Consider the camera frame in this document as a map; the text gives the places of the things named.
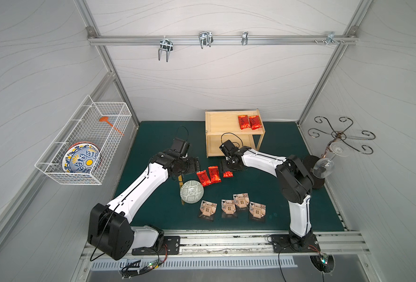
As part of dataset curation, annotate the red tea bag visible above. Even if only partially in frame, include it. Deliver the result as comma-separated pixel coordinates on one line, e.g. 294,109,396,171
196,170,212,187
223,171,233,178
249,115,263,130
209,166,222,184
238,115,251,130

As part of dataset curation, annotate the floral tea bag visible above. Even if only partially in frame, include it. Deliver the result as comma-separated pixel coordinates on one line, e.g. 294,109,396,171
233,193,250,210
198,200,217,222
249,202,266,222
221,199,237,218

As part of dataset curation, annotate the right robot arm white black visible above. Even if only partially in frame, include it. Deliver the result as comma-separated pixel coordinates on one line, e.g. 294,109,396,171
220,140,314,249

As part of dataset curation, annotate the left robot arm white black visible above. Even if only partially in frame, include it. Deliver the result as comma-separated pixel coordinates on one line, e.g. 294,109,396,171
87,152,200,260

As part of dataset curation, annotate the wooden two-tier shelf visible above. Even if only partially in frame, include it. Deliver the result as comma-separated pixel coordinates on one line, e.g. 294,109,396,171
205,109,266,157

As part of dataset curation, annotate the green patterned round bowl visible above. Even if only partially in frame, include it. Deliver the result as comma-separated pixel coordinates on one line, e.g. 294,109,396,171
180,180,204,204

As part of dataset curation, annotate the green table mat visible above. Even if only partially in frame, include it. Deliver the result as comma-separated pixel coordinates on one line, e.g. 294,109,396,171
115,121,344,231

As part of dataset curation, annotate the clear wine glass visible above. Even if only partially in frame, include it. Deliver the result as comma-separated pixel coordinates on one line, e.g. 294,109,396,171
312,141,350,179

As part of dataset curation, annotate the orange spatula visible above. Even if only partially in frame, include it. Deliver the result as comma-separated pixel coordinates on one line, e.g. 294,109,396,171
99,116,124,136

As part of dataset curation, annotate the blue yellow patterned plate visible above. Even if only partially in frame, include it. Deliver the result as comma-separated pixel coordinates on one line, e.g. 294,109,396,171
62,142,100,173

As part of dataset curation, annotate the small metal hook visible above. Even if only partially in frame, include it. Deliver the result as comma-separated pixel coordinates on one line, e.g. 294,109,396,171
242,31,249,46

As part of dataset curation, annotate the aluminium crossbar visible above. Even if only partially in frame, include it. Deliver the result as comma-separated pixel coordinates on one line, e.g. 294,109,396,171
88,35,359,47

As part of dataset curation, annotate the metal double hook middle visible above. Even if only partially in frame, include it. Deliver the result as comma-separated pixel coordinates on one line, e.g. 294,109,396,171
198,31,213,49

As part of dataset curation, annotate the metal double hook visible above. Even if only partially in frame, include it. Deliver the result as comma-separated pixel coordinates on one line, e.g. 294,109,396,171
198,31,213,49
158,38,173,62

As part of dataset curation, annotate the metal double hook left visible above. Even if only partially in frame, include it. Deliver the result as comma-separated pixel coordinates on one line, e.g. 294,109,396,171
158,38,173,62

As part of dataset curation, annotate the black metal glass rack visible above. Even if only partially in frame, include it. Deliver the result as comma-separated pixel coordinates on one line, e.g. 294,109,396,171
302,116,377,190

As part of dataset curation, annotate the metal hook right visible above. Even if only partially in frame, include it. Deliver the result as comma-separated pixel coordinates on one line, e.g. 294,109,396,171
314,32,345,46

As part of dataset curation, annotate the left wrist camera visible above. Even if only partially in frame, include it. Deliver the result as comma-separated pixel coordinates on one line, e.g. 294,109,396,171
170,137,190,159

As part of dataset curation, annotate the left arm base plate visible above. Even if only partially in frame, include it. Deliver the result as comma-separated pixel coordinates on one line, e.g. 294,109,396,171
131,236,181,256

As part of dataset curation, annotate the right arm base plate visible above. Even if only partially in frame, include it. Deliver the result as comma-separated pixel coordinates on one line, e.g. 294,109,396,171
267,230,321,253

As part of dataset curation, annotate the white wire basket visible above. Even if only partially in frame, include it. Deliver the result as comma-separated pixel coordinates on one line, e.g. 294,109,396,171
35,96,132,185

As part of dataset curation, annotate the white vented cable duct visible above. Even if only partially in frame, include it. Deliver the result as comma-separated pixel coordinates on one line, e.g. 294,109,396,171
90,256,297,271

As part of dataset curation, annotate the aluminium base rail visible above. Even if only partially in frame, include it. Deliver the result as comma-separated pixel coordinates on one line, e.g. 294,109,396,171
80,230,370,260

